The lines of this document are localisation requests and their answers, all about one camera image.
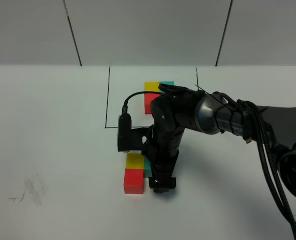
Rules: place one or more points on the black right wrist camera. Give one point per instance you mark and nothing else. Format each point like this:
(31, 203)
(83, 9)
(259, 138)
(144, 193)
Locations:
(124, 136)

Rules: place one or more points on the template red cube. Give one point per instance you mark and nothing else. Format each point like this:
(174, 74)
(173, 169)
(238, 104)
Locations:
(148, 98)

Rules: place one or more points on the template yellow cube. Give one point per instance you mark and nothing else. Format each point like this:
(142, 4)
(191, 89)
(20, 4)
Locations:
(151, 86)

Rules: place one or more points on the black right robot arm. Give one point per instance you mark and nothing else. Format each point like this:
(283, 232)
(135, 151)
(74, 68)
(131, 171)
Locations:
(178, 108)

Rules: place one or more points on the template teal cube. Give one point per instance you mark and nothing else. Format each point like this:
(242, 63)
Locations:
(167, 82)

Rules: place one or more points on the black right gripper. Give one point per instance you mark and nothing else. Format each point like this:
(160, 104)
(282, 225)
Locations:
(160, 147)

